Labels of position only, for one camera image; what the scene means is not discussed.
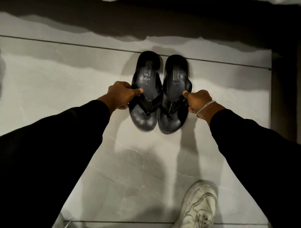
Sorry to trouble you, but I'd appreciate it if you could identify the person's right hand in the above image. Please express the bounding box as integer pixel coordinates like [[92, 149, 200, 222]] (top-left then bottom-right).
[[183, 89, 214, 114]]

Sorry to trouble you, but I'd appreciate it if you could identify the person's left hand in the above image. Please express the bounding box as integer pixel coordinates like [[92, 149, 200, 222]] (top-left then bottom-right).
[[104, 81, 144, 110]]

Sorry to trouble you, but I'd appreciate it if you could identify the black flip-flop sandal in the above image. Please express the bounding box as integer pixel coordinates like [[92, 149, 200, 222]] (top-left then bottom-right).
[[128, 51, 164, 132], [158, 54, 193, 135]]

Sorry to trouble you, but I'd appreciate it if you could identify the person's right forearm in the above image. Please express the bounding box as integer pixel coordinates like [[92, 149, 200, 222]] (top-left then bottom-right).
[[200, 101, 301, 228]]

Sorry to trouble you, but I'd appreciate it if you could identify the person's left forearm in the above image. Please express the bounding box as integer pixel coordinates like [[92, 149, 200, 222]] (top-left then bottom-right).
[[0, 94, 118, 228]]

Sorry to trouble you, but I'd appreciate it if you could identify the white sneaker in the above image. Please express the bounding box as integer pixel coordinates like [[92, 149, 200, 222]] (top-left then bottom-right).
[[171, 180, 218, 228]]

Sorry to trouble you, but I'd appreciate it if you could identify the silver chain bracelet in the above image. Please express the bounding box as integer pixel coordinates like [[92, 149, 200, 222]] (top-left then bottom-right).
[[196, 100, 216, 119]]

